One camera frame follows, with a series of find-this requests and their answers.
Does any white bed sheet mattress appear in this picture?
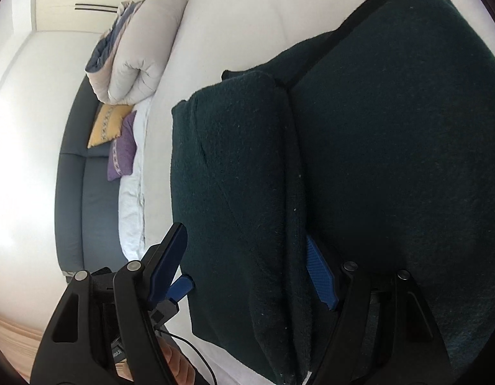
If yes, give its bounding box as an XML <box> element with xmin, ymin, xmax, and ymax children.
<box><xmin>139</xmin><ymin>0</ymin><xmax>473</xmax><ymax>385</ymax></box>

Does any purple cushion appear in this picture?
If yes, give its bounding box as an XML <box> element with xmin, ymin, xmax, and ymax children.
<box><xmin>107</xmin><ymin>111</ymin><xmax>137</xmax><ymax>182</ymax></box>

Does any white pillow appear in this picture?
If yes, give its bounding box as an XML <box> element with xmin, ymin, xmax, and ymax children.
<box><xmin>119</xmin><ymin>97</ymin><xmax>152</xmax><ymax>261</ymax></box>

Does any dark green knit sweater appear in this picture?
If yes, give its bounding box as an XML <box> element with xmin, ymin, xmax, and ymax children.
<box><xmin>171</xmin><ymin>0</ymin><xmax>495</xmax><ymax>384</ymax></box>

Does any left hand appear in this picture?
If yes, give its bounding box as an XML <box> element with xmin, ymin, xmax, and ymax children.
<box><xmin>120</xmin><ymin>332</ymin><xmax>196</xmax><ymax>385</ymax></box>

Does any dark grey headboard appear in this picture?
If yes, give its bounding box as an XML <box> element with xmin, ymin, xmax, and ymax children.
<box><xmin>54</xmin><ymin>78</ymin><xmax>126</xmax><ymax>279</ymax></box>

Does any yellow cushion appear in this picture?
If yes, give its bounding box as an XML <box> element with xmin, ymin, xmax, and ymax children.
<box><xmin>87</xmin><ymin>104</ymin><xmax>133</xmax><ymax>149</ymax></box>

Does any folded beige duvet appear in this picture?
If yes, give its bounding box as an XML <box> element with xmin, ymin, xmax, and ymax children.
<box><xmin>85</xmin><ymin>0</ymin><xmax>187</xmax><ymax>105</ymax></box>

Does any black cable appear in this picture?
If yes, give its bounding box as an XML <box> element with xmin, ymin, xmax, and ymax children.
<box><xmin>154</xmin><ymin>326</ymin><xmax>216</xmax><ymax>385</ymax></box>

